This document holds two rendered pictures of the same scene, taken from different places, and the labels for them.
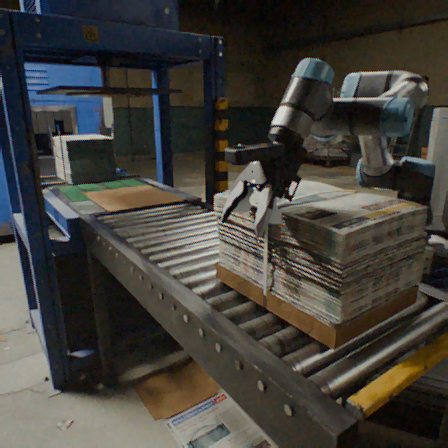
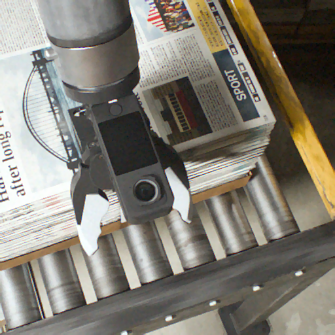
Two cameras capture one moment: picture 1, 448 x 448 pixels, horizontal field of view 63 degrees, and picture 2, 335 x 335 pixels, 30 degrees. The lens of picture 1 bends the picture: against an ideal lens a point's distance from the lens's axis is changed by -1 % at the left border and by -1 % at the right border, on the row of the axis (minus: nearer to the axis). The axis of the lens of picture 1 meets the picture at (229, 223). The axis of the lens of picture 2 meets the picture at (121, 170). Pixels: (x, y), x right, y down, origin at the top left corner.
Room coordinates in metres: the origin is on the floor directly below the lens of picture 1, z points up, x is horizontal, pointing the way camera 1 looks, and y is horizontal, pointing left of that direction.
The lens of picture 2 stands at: (0.63, 0.16, 1.66)
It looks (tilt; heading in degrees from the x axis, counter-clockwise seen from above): 68 degrees down; 290
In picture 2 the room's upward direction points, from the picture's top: 3 degrees counter-clockwise
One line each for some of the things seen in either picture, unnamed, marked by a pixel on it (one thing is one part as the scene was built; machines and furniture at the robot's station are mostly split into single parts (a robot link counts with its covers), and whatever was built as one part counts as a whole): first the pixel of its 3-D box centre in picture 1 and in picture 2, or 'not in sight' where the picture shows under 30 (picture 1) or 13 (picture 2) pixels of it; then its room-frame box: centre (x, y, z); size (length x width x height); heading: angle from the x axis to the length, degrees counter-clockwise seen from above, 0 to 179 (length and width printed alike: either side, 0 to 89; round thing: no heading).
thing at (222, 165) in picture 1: (221, 145); not in sight; (1.88, 0.04, 1.05); 0.05 x 0.05 x 0.45; 35
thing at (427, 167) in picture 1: (414, 176); not in sight; (1.36, -0.69, 0.98); 0.13 x 0.12 x 0.14; 57
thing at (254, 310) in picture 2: not in sight; (269, 296); (0.43, -0.15, 0.34); 0.06 x 0.06 x 0.68; 35
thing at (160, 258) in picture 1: (212, 249); not in sight; (1.15, 0.06, 0.77); 0.47 x 0.05 x 0.05; 125
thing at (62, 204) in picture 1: (116, 201); not in sight; (1.93, 0.61, 0.75); 0.70 x 0.65 x 0.10; 35
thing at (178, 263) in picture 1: (223, 255); not in sight; (1.10, 0.02, 0.77); 0.47 x 0.05 x 0.05; 125
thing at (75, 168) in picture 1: (84, 157); not in sight; (2.39, 0.93, 0.93); 0.38 x 0.30 x 0.26; 35
